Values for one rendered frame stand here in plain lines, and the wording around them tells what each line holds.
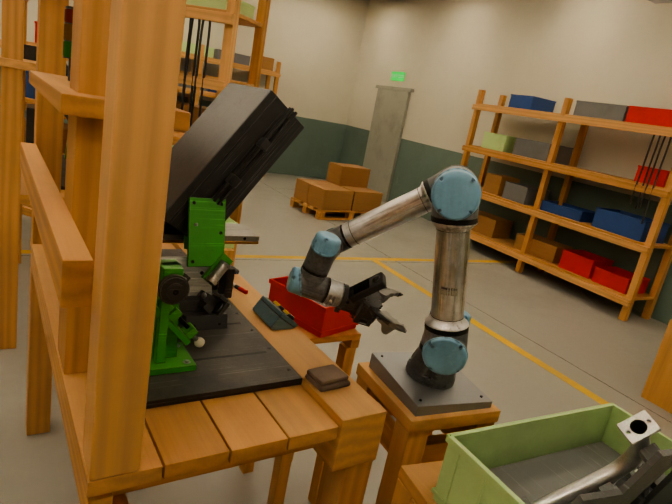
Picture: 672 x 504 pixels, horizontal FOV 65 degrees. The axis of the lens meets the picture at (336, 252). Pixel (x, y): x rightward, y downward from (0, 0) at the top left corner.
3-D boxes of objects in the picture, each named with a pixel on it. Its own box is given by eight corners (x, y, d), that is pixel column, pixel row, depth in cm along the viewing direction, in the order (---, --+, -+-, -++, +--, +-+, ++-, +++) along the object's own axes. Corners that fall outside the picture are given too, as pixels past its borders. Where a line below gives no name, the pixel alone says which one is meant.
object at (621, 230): (621, 321, 553) (697, 109, 495) (439, 237, 800) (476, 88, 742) (650, 319, 581) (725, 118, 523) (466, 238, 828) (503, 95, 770)
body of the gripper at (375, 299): (370, 309, 157) (333, 297, 155) (383, 290, 152) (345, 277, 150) (371, 328, 152) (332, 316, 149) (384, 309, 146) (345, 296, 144)
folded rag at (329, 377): (333, 372, 148) (335, 362, 147) (350, 386, 142) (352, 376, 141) (303, 378, 141) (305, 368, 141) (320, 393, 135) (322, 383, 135)
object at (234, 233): (240, 231, 197) (241, 223, 196) (258, 244, 184) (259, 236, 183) (131, 228, 175) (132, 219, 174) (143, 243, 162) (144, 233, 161)
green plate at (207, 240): (214, 264, 171) (216, 199, 170) (223, 266, 164) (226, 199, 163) (179, 265, 164) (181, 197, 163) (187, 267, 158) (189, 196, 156)
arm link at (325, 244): (323, 224, 149) (309, 257, 152) (313, 232, 138) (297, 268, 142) (348, 236, 148) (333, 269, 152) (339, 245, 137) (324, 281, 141)
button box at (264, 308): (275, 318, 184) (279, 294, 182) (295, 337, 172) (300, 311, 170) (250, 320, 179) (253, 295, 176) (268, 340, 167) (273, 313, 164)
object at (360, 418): (194, 265, 255) (198, 235, 251) (376, 460, 137) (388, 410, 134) (165, 265, 248) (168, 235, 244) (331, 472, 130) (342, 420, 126)
